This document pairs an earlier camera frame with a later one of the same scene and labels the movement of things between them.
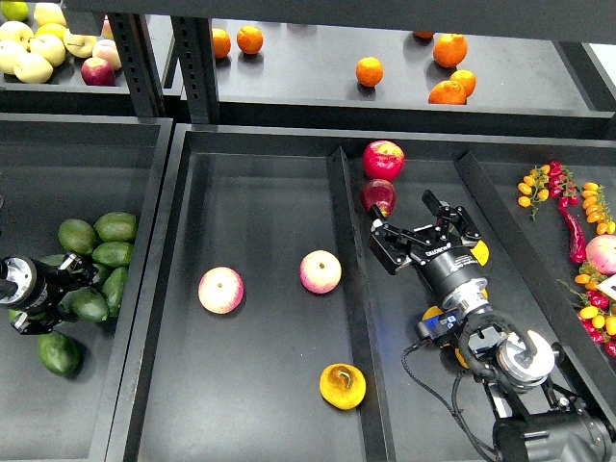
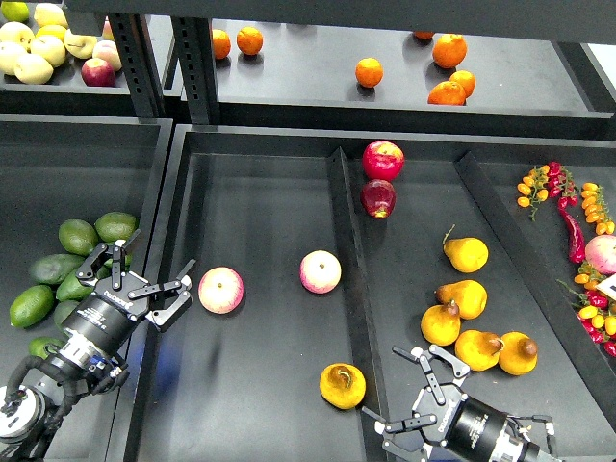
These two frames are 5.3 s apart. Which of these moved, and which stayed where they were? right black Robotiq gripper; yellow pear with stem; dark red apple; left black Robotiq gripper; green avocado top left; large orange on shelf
Moved: right black Robotiq gripper; left black Robotiq gripper
Stayed: green avocado top left; dark red apple; yellow pear with stem; large orange on shelf
